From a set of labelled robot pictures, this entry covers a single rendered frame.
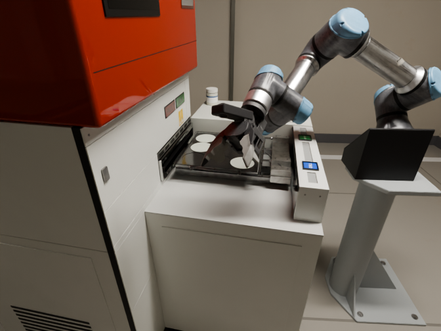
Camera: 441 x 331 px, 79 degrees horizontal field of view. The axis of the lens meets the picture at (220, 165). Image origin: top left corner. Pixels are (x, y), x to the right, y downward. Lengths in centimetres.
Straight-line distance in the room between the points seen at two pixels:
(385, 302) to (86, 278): 158
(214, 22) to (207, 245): 260
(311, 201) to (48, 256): 88
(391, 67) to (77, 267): 130
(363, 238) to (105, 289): 118
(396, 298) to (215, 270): 120
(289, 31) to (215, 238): 264
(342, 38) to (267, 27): 220
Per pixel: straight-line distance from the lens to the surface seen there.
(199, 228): 99
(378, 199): 141
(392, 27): 361
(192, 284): 123
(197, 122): 145
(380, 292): 198
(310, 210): 96
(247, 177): 114
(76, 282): 111
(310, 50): 115
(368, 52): 116
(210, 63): 327
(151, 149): 101
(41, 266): 115
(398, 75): 124
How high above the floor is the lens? 145
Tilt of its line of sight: 30 degrees down
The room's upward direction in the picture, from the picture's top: straight up
